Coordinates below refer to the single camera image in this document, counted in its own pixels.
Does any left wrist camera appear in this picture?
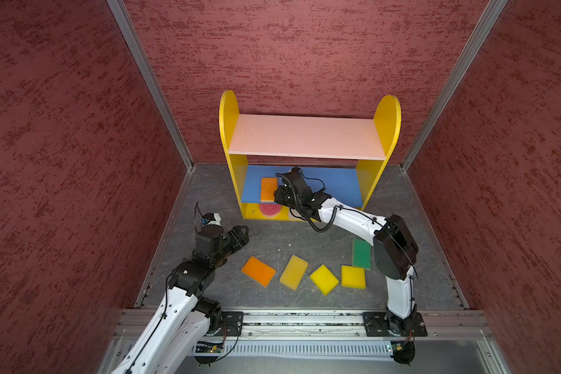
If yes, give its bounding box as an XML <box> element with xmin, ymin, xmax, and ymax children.
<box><xmin>200</xmin><ymin>213</ymin><xmax>221</xmax><ymax>227</ymax></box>

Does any bright yellow square sponge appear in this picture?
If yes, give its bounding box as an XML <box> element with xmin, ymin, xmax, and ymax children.
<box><xmin>341</xmin><ymin>266</ymin><xmax>366</xmax><ymax>289</ymax></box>

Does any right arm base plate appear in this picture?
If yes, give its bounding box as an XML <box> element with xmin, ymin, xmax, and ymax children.
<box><xmin>362</xmin><ymin>311</ymin><xmax>428</xmax><ymax>338</ymax></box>

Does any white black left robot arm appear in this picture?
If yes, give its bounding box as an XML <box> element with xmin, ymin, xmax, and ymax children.
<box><xmin>113</xmin><ymin>224</ymin><xmax>249</xmax><ymax>373</ymax></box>

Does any pale yellow sponge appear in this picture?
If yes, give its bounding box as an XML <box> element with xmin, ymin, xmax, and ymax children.
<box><xmin>279</xmin><ymin>255</ymin><xmax>309</xmax><ymax>291</ymax></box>

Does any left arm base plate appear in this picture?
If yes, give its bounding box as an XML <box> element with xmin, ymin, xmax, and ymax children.
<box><xmin>206</xmin><ymin>311</ymin><xmax>245</xmax><ymax>338</ymax></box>

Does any round pink smiley sponge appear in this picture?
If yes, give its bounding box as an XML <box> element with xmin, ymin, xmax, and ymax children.
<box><xmin>259</xmin><ymin>204</ymin><xmax>283</xmax><ymax>218</ymax></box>

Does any left circuit board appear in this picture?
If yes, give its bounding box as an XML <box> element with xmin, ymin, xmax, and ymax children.
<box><xmin>194</xmin><ymin>341</ymin><xmax>224</xmax><ymax>355</ymax></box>

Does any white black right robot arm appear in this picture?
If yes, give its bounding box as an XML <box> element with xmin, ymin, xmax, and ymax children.
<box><xmin>274</xmin><ymin>168</ymin><xmax>419</xmax><ymax>337</ymax></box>

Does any circuit board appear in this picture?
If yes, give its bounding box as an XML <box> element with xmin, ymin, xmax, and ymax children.
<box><xmin>194</xmin><ymin>341</ymin><xmax>224</xmax><ymax>355</ymax></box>
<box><xmin>391</xmin><ymin>341</ymin><xmax>415</xmax><ymax>356</ymax></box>

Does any bright yellow diamond sponge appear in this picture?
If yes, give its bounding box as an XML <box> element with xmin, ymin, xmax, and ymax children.
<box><xmin>309</xmin><ymin>265</ymin><xmax>339</xmax><ymax>296</ymax></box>

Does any aluminium mounting rail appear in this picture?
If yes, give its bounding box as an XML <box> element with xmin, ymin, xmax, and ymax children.
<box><xmin>114</xmin><ymin>307</ymin><xmax>494</xmax><ymax>341</ymax></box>

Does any orange sponge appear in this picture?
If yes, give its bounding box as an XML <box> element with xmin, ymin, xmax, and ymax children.
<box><xmin>242</xmin><ymin>257</ymin><xmax>277</xmax><ymax>288</ymax></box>
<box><xmin>260</xmin><ymin>177</ymin><xmax>278</xmax><ymax>204</ymax></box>

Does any yellow shelf with coloured boards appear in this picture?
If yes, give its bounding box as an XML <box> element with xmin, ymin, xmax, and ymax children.
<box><xmin>219</xmin><ymin>90</ymin><xmax>401</xmax><ymax>221</ymax></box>

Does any right circuit board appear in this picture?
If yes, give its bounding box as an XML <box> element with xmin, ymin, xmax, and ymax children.
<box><xmin>391</xmin><ymin>341</ymin><xmax>415</xmax><ymax>356</ymax></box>

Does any green yellow scouring sponge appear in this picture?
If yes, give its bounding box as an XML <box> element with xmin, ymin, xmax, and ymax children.
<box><xmin>352</xmin><ymin>239</ymin><xmax>372</xmax><ymax>271</ymax></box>

